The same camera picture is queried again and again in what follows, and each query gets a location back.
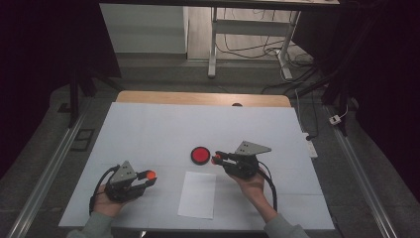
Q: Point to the white cabinet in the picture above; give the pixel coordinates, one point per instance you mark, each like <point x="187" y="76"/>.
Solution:
<point x="145" y="29"/>

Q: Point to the person's left hand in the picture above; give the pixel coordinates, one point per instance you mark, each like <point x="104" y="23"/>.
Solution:
<point x="104" y="205"/>

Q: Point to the black floor socket plate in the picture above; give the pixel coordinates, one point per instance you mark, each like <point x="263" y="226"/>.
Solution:
<point x="82" y="140"/>

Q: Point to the round red ink pad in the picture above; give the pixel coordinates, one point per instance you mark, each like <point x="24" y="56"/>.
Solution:
<point x="200" y="155"/>

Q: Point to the aluminium rail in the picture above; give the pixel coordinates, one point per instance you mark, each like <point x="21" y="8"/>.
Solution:
<point x="49" y="168"/>
<point x="360" y="172"/>

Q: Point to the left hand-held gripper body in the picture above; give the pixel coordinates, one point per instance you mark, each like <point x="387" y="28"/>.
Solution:
<point x="124" y="175"/>

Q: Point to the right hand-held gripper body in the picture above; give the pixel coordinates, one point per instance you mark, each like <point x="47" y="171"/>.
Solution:
<point x="249" y="148"/>

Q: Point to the white power strip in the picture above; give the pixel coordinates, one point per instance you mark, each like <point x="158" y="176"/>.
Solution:
<point x="311" y="147"/>

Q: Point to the white metal desk frame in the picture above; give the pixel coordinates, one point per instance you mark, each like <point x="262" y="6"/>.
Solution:
<point x="213" y="49"/>

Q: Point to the large white paper mat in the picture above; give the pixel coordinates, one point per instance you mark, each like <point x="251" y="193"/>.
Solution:
<point x="171" y="132"/>

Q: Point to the black curtain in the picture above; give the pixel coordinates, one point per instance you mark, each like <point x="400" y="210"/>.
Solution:
<point x="386" y="82"/>
<point x="39" y="66"/>

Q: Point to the dark table grommet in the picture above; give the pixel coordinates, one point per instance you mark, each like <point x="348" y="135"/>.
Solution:
<point x="237" y="104"/>

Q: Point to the white plug adapter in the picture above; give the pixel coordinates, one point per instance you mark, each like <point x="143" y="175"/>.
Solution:
<point x="335" y="119"/>

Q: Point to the black metal stand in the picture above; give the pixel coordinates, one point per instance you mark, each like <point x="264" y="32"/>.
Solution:
<point x="340" y="99"/>
<point x="74" y="99"/>

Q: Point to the person's right hand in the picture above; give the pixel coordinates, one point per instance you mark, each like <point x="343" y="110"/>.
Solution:
<point x="254" y="186"/>

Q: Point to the small white paper sheet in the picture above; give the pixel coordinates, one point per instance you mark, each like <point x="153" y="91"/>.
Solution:
<point x="197" y="195"/>

